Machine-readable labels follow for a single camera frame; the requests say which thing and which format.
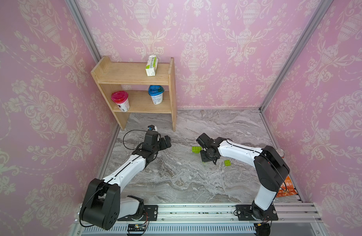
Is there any green lego brick base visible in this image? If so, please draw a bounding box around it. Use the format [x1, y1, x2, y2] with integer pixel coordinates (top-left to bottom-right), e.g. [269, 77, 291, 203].
[192, 146, 202, 154]

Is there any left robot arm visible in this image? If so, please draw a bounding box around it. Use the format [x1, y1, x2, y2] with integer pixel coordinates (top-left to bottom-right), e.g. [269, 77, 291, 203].
[79, 125, 172, 230]

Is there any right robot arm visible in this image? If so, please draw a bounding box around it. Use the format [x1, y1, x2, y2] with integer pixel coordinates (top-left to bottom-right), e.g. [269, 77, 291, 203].
[196, 133, 290, 222]

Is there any green lego brick loose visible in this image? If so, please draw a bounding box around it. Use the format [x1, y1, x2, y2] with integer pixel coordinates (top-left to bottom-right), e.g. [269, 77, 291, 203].
[224, 160, 232, 167]

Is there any blue lid cup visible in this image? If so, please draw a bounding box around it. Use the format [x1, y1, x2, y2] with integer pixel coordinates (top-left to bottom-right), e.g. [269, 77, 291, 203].
[148, 85, 164, 105]

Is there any pink lid cup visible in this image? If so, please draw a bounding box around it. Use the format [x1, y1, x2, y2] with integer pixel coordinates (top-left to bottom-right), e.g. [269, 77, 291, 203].
[111, 90, 130, 112]

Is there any wooden shelf unit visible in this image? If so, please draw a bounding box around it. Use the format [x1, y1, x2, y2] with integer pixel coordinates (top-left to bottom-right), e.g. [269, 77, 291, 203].
[91, 56, 177, 131]

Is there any red cola can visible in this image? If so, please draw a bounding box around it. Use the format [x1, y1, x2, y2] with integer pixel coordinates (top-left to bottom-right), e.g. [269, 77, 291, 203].
[276, 148, 285, 158]

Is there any white green carton box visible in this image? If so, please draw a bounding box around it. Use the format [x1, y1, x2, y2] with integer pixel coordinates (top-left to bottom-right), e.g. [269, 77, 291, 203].
[146, 55, 158, 77]

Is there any orange snack bag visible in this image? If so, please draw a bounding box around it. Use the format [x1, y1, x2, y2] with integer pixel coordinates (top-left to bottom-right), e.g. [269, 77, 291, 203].
[276, 176, 298, 198]

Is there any small circuit board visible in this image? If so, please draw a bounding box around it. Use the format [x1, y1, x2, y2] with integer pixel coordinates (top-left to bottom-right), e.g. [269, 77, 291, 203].
[127, 224, 147, 232]

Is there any aluminium corner profile left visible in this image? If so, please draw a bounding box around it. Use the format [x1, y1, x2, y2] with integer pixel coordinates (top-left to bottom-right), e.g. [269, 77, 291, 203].
[66, 0, 101, 64]

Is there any aluminium corner profile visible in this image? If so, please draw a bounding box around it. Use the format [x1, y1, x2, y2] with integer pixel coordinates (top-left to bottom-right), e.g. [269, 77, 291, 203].
[259, 0, 333, 115]
[66, 0, 101, 64]

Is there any aluminium corner profile right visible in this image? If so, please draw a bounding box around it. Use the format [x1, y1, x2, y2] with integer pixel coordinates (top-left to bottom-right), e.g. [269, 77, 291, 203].
[259, 0, 333, 115]

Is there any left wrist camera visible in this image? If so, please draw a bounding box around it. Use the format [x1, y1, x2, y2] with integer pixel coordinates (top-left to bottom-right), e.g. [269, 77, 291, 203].
[148, 125, 157, 131]

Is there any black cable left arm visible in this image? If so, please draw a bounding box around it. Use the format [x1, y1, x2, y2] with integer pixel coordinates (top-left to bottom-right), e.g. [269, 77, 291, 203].
[122, 129, 148, 151]

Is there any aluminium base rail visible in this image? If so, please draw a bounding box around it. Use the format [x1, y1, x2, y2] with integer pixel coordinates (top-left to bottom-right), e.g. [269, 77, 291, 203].
[69, 202, 329, 236]

